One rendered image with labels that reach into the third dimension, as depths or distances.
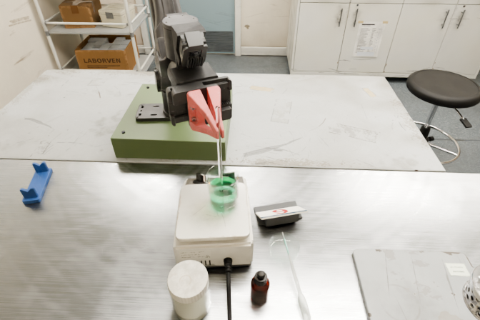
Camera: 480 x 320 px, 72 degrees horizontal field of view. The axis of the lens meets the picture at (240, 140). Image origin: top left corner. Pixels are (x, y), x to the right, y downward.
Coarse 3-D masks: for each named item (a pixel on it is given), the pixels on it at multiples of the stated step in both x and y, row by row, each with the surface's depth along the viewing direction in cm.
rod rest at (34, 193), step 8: (40, 168) 74; (48, 168) 75; (40, 176) 73; (48, 176) 74; (32, 184) 71; (40, 184) 71; (24, 192) 67; (32, 192) 68; (40, 192) 70; (24, 200) 68; (32, 200) 68; (40, 200) 69
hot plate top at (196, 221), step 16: (192, 192) 59; (240, 192) 59; (192, 208) 56; (208, 208) 56; (240, 208) 56; (176, 224) 54; (192, 224) 54; (208, 224) 54; (224, 224) 54; (240, 224) 54; (192, 240) 52; (208, 240) 52
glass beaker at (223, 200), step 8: (216, 168) 55; (224, 168) 55; (232, 168) 54; (208, 176) 53; (216, 176) 56; (232, 176) 55; (208, 184) 52; (224, 184) 51; (232, 184) 51; (208, 192) 54; (216, 192) 52; (224, 192) 52; (232, 192) 52; (216, 200) 53; (224, 200) 53; (232, 200) 54; (216, 208) 54; (224, 208) 54; (232, 208) 55
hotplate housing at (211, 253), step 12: (228, 240) 53; (240, 240) 53; (252, 240) 54; (180, 252) 53; (192, 252) 53; (204, 252) 53; (216, 252) 54; (228, 252) 54; (240, 252) 54; (252, 252) 55; (204, 264) 56; (216, 264) 56; (228, 264) 54; (240, 264) 57
